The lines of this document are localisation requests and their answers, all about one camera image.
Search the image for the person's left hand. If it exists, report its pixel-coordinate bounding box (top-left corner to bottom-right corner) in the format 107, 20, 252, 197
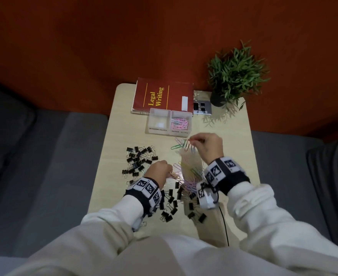
144, 160, 173, 187

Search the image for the person's right hand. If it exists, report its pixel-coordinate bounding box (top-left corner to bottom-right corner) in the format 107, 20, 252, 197
188, 133, 225, 167

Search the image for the person's right forearm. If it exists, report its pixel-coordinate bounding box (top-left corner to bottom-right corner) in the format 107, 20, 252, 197
226, 180, 338, 275

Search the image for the person's left forearm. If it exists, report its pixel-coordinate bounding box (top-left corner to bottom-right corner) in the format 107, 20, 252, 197
81, 194, 147, 256

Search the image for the pile of coloured paper clips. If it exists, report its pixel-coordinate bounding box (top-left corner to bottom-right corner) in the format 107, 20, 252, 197
170, 137, 208, 196

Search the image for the pastel clips heap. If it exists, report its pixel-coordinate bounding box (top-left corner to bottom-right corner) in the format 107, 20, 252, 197
171, 118, 190, 130

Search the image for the black wrist band with tags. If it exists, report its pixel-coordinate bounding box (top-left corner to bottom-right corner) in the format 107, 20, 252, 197
124, 177, 163, 218
203, 156, 251, 196

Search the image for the pile of black binder clips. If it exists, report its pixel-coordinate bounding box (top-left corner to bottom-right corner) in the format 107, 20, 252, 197
121, 145, 207, 223

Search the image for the clear plastic organizer box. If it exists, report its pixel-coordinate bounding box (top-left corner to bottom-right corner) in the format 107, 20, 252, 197
145, 108, 193, 135

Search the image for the black plant pot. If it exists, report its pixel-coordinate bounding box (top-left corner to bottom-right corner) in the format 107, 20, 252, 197
210, 90, 227, 108

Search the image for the red hardcover book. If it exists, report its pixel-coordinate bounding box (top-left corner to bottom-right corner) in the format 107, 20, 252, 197
131, 77, 194, 115

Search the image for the green artificial plant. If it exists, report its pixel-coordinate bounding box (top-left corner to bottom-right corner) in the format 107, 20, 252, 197
207, 39, 271, 110

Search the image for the person's white clothing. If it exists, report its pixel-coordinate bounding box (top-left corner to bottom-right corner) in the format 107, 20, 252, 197
5, 232, 338, 276

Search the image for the grey sofa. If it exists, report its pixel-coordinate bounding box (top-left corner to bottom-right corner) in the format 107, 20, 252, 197
0, 76, 338, 263

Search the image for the dark grey cushion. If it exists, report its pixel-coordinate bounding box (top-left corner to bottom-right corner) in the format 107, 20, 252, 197
306, 137, 338, 257

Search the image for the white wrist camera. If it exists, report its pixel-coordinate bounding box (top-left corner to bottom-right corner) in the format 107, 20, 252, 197
196, 182, 220, 210

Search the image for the black cable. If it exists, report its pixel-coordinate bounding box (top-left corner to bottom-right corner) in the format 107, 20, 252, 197
218, 205, 230, 247

